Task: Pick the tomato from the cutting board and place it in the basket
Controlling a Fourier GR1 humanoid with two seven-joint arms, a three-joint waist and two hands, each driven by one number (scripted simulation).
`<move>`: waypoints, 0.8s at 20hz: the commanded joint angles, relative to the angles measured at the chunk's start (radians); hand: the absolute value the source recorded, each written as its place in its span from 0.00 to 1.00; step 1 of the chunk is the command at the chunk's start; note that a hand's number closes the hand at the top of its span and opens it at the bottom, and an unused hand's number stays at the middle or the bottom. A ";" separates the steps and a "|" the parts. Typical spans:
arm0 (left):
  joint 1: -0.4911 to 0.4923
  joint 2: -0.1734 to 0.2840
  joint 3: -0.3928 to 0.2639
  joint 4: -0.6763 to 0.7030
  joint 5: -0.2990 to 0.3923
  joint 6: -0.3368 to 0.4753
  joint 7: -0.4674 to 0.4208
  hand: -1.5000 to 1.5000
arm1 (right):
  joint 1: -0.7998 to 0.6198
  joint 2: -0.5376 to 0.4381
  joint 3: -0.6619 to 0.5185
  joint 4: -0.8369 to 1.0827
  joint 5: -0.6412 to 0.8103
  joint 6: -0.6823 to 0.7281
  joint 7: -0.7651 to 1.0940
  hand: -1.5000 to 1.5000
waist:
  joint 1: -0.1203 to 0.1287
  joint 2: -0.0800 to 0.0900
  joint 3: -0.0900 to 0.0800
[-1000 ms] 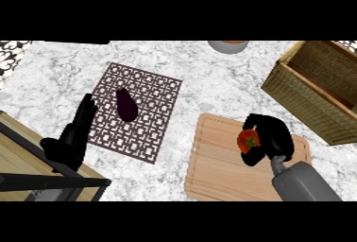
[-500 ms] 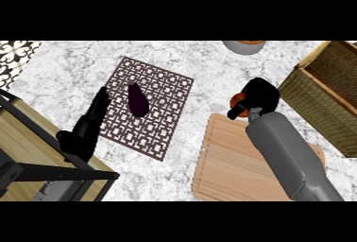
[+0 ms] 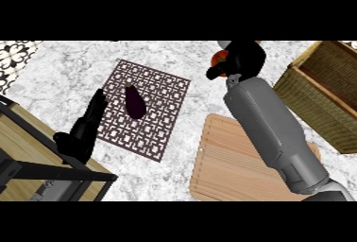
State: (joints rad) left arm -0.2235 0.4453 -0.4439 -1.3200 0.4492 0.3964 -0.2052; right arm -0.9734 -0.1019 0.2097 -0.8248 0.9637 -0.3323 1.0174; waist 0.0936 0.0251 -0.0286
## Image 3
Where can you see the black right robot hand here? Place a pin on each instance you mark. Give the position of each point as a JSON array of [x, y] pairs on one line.
[[246, 58]]

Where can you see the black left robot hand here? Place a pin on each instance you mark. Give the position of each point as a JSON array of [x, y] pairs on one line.
[[83, 132]]

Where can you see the red tomato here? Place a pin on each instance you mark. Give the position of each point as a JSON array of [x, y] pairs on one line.
[[218, 61]]

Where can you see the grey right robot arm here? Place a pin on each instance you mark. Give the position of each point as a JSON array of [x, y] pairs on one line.
[[274, 129]]

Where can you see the wicker basket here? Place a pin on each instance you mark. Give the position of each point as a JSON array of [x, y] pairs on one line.
[[324, 94]]

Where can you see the pale wooden cutting board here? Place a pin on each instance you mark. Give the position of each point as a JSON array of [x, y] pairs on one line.
[[227, 167]]

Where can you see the black framed wooden shelf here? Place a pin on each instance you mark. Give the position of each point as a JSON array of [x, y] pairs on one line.
[[37, 157]]

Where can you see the dark purple eggplant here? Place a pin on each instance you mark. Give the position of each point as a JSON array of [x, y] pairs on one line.
[[134, 101]]

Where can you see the brown patterned placemat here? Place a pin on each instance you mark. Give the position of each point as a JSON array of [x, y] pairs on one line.
[[143, 108]]

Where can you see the black and white patterned tile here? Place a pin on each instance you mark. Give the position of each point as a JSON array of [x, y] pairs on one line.
[[13, 61]]

